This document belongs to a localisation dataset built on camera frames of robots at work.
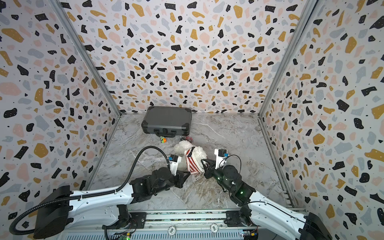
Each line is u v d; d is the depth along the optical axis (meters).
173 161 0.67
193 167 0.73
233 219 0.74
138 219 0.73
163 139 1.03
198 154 0.72
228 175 0.57
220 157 0.66
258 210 0.53
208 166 0.68
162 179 0.56
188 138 1.04
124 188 0.52
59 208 0.40
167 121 1.06
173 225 0.73
